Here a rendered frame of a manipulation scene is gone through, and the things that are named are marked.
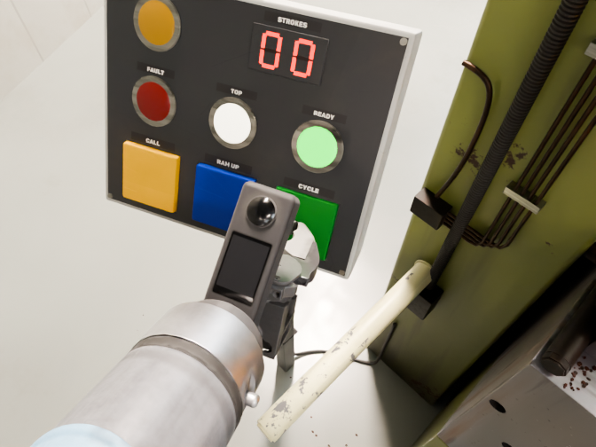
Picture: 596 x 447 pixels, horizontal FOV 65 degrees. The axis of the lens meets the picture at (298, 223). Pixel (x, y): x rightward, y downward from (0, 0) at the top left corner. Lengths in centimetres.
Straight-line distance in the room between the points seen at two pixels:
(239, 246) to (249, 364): 10
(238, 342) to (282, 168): 25
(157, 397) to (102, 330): 141
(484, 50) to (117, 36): 43
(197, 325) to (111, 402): 8
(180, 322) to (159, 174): 30
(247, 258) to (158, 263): 137
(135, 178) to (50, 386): 115
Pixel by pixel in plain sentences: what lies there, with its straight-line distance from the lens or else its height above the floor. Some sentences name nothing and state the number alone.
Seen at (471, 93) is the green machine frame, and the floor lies 104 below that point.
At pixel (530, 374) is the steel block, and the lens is 65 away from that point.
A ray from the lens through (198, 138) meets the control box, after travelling 57.
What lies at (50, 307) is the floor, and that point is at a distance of 180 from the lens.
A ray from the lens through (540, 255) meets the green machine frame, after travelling 80.
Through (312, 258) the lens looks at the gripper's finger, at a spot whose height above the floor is 106.
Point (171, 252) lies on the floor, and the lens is 176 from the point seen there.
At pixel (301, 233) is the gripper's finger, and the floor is 104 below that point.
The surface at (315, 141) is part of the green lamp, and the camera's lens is 51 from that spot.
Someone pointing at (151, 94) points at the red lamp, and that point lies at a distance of 58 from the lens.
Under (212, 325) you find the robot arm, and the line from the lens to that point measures 33.
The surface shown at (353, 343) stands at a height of 64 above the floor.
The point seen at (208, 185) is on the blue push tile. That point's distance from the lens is 57.
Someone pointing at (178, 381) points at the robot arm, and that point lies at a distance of 30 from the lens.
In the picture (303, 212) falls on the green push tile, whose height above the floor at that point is 102.
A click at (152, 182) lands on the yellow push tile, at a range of 61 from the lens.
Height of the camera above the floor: 146
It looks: 56 degrees down
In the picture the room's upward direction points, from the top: straight up
